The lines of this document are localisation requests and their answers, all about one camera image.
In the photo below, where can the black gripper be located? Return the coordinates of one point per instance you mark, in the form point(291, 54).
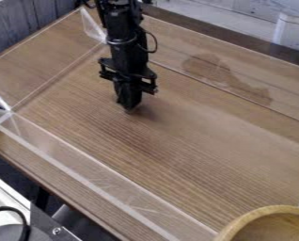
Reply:
point(128, 92)

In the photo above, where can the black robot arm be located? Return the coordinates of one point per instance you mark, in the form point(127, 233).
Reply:
point(126, 67)

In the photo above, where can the brown wooden bowl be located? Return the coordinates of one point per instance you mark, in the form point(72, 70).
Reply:
point(271, 223)

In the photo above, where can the clear acrylic table barrier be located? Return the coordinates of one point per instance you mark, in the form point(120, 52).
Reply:
point(167, 172)

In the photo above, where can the white container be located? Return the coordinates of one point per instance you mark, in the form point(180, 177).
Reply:
point(286, 33)

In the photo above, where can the grey metal bracket with screw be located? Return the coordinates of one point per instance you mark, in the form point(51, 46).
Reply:
point(46, 229)

